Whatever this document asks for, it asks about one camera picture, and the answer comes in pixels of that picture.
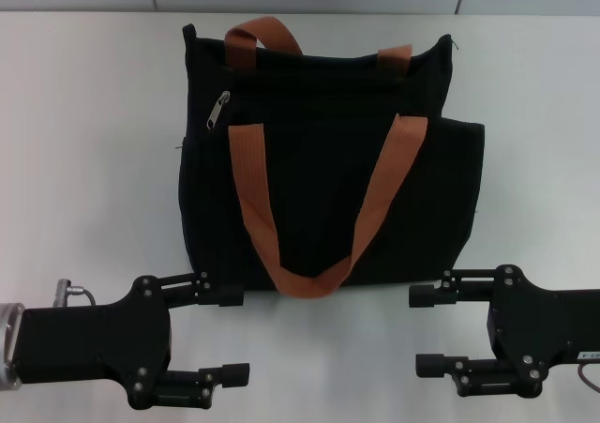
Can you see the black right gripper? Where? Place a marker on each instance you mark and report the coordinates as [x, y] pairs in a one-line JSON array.
[[548, 324]]

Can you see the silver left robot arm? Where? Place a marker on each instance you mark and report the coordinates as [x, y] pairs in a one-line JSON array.
[[9, 348]]

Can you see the silver zipper pull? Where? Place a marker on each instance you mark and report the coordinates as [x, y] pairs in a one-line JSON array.
[[218, 111]]

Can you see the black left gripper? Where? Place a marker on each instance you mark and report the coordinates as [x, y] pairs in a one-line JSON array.
[[98, 343]]

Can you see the black fabric food bag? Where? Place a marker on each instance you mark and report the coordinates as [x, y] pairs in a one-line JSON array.
[[319, 179]]

